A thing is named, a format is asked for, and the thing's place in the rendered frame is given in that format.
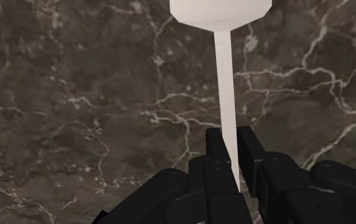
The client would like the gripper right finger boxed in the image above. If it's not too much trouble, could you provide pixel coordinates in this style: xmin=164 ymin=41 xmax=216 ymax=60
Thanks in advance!
xmin=236 ymin=125 xmax=356 ymax=224

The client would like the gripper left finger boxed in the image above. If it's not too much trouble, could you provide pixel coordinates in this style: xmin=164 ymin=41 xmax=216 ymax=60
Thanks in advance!
xmin=92 ymin=127 xmax=253 ymax=224

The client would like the white long-handled spatula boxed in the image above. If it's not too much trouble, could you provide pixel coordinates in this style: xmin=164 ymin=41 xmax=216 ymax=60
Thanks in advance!
xmin=169 ymin=0 xmax=273 ymax=192

